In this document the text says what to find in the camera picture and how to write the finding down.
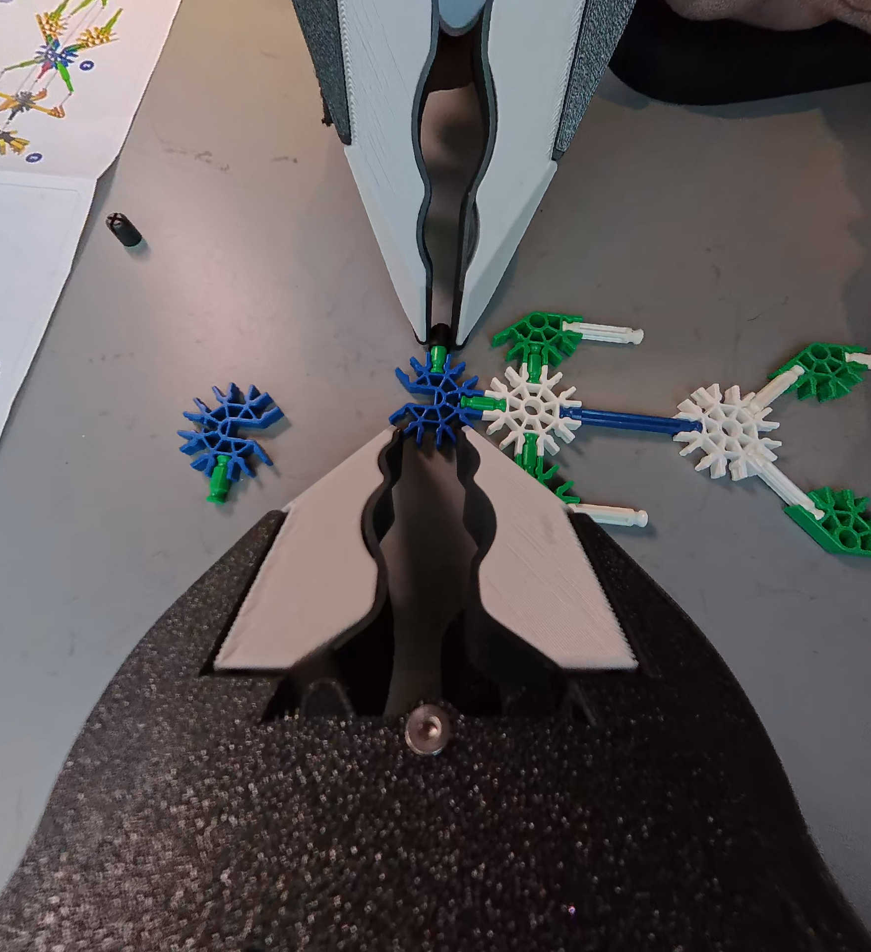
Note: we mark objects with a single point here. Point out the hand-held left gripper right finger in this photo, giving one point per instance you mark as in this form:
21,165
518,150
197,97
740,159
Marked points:
554,595

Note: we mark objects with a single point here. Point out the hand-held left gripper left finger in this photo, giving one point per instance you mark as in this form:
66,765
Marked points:
301,587

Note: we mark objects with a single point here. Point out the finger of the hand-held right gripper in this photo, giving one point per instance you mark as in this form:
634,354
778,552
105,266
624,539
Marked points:
532,111
383,111

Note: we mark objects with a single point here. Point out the green short toy rod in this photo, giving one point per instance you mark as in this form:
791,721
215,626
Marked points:
219,482
484,404
437,358

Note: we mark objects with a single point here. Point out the blue toy connector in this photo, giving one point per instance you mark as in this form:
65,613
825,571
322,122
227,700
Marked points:
435,401
227,431

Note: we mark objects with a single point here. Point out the white green blue toy assembly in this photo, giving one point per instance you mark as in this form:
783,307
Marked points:
629,420

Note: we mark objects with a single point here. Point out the small black toy connector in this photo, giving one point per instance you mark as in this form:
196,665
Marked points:
124,229
440,335

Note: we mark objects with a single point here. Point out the person's right forearm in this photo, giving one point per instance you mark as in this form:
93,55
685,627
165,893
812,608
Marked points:
778,11

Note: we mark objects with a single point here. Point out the person's right hand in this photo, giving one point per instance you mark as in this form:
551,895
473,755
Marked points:
458,67

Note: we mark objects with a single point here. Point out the folded paper instruction sheet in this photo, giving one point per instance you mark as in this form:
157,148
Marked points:
11,260

